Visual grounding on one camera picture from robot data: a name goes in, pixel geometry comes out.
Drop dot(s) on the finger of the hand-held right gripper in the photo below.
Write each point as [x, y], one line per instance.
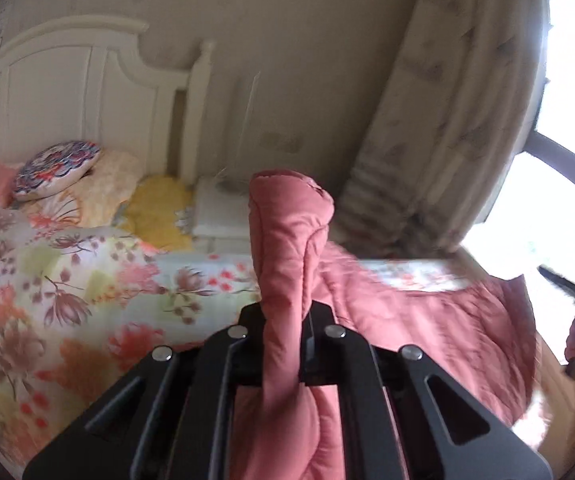
[557, 280]

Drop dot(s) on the yellow cloth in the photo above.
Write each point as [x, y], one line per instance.
[160, 215]

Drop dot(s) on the white nightstand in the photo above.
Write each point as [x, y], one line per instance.
[217, 210]

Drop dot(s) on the white wooden headboard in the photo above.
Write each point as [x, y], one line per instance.
[67, 90]

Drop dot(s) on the pale yellow floral pillow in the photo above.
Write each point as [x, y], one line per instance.
[102, 185]

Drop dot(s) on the round patterned cushion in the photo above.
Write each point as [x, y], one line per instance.
[57, 167]

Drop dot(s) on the dark framed window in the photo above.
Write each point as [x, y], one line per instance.
[567, 160]

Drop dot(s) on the pink quilted coat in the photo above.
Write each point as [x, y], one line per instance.
[287, 240]

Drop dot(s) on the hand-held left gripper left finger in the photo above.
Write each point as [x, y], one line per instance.
[247, 350]

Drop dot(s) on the printed beige curtain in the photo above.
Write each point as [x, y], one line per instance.
[457, 85]

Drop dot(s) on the thin white lamp pole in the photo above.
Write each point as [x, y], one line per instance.
[250, 120]

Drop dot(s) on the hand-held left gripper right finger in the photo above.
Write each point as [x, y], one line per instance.
[317, 355]

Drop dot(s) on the bed with floral sheet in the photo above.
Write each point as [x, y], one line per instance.
[67, 285]

